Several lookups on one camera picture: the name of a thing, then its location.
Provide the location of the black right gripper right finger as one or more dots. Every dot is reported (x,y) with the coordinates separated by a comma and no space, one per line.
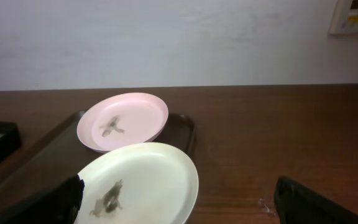
(297,204)

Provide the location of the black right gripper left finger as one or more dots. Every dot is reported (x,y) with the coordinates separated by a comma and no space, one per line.
(60,205)

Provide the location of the cream white plate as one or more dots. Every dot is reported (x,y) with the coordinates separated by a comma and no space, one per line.
(147,183)

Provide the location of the pink plate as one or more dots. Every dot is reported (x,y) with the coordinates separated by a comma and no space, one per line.
(122,120)

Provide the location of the dark brown serving tray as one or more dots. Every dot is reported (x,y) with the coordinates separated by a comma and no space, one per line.
(64,156)

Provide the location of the white wall panel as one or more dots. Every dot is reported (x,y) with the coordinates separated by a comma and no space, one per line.
(345,18)

